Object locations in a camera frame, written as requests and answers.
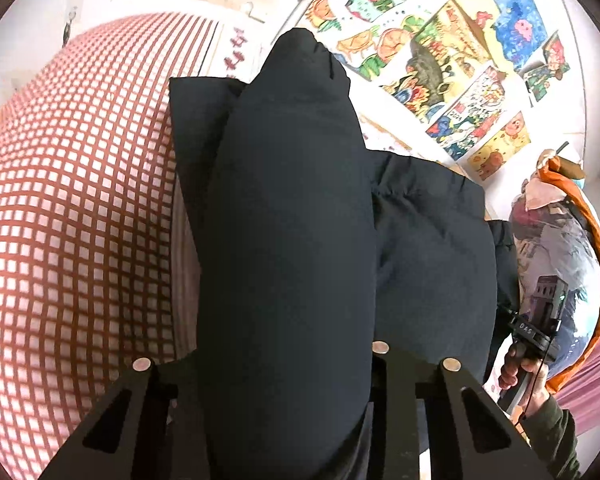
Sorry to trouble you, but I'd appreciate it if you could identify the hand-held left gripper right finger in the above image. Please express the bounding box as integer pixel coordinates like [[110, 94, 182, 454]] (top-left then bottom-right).
[[367, 341, 552, 480]]

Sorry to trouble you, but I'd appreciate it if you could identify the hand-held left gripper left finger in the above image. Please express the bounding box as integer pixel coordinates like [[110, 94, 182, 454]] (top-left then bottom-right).
[[40, 355, 217, 480]]

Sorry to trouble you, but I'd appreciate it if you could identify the black padded jacket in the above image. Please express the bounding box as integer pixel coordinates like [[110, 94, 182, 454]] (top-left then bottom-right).
[[169, 27, 522, 480]]

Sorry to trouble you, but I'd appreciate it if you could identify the person's right forearm green sleeve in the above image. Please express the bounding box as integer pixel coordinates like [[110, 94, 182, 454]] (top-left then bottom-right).
[[522, 390, 582, 480]]

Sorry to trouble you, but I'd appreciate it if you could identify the person's right hand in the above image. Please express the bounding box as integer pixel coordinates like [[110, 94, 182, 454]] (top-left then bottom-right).
[[500, 345, 552, 418]]

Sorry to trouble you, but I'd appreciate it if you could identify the printed cushion with orange edge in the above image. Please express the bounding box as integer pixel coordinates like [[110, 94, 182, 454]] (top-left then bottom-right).
[[510, 150, 600, 396]]

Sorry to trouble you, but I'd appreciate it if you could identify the pink cloth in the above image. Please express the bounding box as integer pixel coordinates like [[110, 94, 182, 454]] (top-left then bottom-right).
[[555, 267, 600, 436]]

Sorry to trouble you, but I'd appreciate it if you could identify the striped pink sheet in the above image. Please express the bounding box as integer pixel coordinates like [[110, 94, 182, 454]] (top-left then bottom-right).
[[172, 195, 204, 361]]

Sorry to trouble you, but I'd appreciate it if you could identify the red checked bed sheet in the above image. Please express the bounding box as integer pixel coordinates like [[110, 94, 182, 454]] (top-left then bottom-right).
[[0, 12, 222, 478]]

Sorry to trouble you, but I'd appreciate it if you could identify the white paper with red figures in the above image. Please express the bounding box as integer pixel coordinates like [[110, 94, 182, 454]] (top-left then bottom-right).
[[214, 24, 262, 81]]

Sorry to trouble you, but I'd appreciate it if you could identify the group of colourful wall drawings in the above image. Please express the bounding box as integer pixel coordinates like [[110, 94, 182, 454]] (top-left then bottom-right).
[[82, 0, 573, 181]]

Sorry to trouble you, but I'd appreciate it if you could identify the small white wall sticker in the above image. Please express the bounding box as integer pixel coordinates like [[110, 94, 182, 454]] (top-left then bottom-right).
[[61, 6, 82, 47]]

